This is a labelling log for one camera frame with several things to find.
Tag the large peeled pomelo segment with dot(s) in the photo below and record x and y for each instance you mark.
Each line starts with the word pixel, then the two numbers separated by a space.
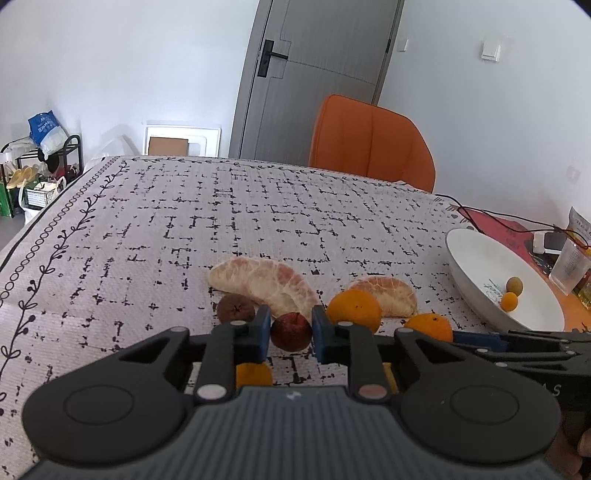
pixel 272 281

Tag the patterned grey tablecloth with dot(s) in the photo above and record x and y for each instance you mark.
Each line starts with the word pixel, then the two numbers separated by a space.
pixel 277 207

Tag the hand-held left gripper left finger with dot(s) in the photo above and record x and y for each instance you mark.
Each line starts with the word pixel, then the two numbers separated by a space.
pixel 261 334

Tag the grey door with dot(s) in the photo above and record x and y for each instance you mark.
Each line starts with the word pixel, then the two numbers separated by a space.
pixel 332 46

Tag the printed snack bag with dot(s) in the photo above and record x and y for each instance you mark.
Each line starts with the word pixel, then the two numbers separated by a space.
pixel 581 224

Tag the orange chair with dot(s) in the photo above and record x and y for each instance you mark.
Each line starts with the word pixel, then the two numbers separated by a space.
pixel 369 138

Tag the person's right hand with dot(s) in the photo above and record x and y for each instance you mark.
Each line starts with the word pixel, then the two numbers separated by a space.
pixel 584 445

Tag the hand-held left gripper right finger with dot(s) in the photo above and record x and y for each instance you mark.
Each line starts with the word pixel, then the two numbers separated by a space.
pixel 320 339

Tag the dark red plum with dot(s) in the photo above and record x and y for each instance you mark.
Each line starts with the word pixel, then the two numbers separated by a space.
pixel 291 332

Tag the small kumquat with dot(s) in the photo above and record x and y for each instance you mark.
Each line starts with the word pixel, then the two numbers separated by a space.
pixel 509 302

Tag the small white wall switch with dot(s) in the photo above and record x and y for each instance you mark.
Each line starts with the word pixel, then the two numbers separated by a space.
pixel 403 45

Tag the green box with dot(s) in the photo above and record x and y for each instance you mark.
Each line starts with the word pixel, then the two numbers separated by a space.
pixel 5 203

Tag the white foam packing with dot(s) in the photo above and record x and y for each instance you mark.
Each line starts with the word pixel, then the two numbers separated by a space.
pixel 207 138

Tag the clear plastic cup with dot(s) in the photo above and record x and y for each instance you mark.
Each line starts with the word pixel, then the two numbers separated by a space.
pixel 568 267

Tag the black shoe rack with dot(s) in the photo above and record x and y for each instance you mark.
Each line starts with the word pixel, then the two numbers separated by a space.
pixel 75 152

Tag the yellow slippers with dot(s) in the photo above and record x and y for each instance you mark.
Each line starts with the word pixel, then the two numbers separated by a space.
pixel 21 176

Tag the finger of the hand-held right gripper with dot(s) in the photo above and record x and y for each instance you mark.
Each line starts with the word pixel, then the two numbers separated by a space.
pixel 549 335
pixel 480 340

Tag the white bowl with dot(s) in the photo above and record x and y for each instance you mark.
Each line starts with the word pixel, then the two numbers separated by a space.
pixel 485 263

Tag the blue plastic bag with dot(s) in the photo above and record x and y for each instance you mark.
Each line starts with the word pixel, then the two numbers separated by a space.
pixel 44 129

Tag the small peeled pomelo segment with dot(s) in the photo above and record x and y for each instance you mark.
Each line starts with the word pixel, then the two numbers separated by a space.
pixel 392 293

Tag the white light switch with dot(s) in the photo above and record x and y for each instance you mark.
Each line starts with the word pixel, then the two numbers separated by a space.
pixel 491 50

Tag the brown round fruit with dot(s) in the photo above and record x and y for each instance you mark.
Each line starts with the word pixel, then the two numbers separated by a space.
pixel 235 308

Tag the brown cardboard piece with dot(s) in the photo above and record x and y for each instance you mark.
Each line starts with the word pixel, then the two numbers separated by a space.
pixel 168 146

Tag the white charger box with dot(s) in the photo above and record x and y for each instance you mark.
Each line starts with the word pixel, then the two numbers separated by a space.
pixel 541 243

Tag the small green-brown fruit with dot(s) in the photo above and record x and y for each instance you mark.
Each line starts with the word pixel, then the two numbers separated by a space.
pixel 514 285

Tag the red orange table mat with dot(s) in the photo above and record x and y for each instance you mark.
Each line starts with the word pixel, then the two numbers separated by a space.
pixel 496 228

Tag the yellow oil bottle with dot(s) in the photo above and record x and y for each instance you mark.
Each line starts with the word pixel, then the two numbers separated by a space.
pixel 585 290

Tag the white shopping bag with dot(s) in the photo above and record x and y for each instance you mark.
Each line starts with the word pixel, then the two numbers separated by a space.
pixel 39 197

